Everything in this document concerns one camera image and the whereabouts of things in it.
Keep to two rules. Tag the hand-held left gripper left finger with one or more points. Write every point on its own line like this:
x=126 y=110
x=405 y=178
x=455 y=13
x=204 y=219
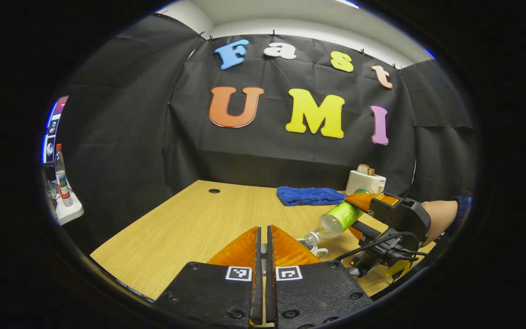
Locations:
x=258 y=283

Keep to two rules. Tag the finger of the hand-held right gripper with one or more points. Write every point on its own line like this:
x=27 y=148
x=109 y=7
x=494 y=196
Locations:
x=365 y=232
x=363 y=201

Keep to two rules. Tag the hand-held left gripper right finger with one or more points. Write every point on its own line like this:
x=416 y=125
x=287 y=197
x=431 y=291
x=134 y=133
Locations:
x=270 y=283

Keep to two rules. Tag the green label water bottle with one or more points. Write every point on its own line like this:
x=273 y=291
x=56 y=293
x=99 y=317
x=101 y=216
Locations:
x=343 y=217

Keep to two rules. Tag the red cap plastic bottle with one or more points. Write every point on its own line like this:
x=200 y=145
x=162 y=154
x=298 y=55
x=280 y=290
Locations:
x=63 y=178

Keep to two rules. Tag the white toaster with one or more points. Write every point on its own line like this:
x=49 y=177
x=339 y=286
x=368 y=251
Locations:
x=363 y=183

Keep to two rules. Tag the toast slice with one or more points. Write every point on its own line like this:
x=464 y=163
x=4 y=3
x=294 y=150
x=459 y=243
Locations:
x=365 y=170

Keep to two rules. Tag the blue folded towel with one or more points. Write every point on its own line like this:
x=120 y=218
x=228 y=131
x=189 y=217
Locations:
x=311 y=195

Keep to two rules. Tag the black backdrop cloth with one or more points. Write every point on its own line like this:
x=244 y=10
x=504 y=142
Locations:
x=267 y=155

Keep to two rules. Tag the white side stand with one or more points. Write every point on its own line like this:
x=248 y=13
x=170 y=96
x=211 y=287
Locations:
x=71 y=212

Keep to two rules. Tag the bright display screen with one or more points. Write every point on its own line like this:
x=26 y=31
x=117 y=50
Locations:
x=53 y=132

